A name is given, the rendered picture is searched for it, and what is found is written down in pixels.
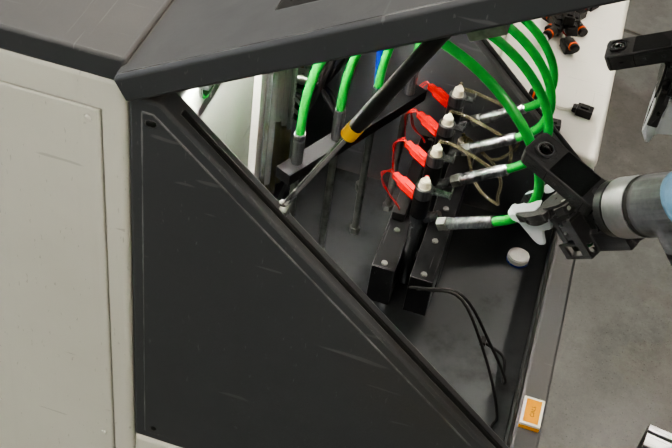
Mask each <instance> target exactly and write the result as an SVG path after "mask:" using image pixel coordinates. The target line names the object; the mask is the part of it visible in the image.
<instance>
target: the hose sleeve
mask: <svg viewBox="0 0 672 448"><path fill-rule="evenodd" d="M494 216H495V215H485V216H484V215H481V216H464V217H462V216H459V217H448V218H447V219H446V222H445V225H446V227H447V229H449V230H458V229H459V230H462V229H480V228H481V229H484V228H486V229H488V228H495V227H496V226H493V224H492V218H493V217H494Z"/></svg>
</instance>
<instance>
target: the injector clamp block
mask: <svg viewBox="0 0 672 448"><path fill-rule="evenodd" d="M465 172H470V169H469V165H468V160H467V156H462V155H459V156H456V157H455V161H454V163H453V164H452V163H449V165H448V168H447V171H446V174H445V177H444V178H449V177H450V176H451V175H454V174H458V173H465ZM467 185H468V184H464V185H462V186H458V187H452V186H449V187H445V188H443V189H441V190H444V191H447V192H450V193H451V191H452V188H454V191H453V194H452V197H451V200H449V199H445V198H442V197H439V196H438V197H437V200H436V203H435V205H434V208H433V211H437V210H439V211H440V212H441V214H442V217H457V216H458V213H459V210H460V207H461V204H462V201H463V198H464V194H465V191H466V188H467ZM410 208H411V204H410V207H409V209H408V212H407V215H406V217H405V220H404V221H399V220H396V219H392V218H391V216H392V214H391V216H390V219H389V222H388V224H387V227H386V229H385V232H384V235H383V237H382V240H381V242H380V245H379V247H378V250H377V253H376V255H375V258H374V260H373V263H372V266H371V271H370V277H369V282H368V287H367V293H366V295H367V296H368V297H369V298H370V299H371V300H372V301H376V302H379V303H382V304H386V305H388V303H389V301H390V298H391V295H392V292H393V289H394V287H395V284H396V282H399V274H400V270H401V265H402V260H403V256H404V251H405V246H406V242H407V237H408V228H409V223H410V222H411V221H410V219H409V216H410ZM436 221H437V220H434V221H432V222H428V223H426V228H425V232H424V237H423V240H422V243H421V246H420V249H419V250H418V251H416V254H415V258H414V263H413V267H412V272H411V274H410V278H409V282H408V283H407V284H406V285H408V287H407V291H406V296H405V300H404V305H403V310H406V311H409V312H413V313H416V314H419V315H423V316H425V315H426V312H427V309H428V306H429V303H430V300H431V297H432V294H433V292H427V291H416V289H409V286H420V287H437V284H438V281H439V278H440V275H441V272H442V269H443V266H444V263H445V259H446V256H447V253H448V249H449V245H450V241H451V237H452V233H453V230H442V231H438V229H437V227H436Z"/></svg>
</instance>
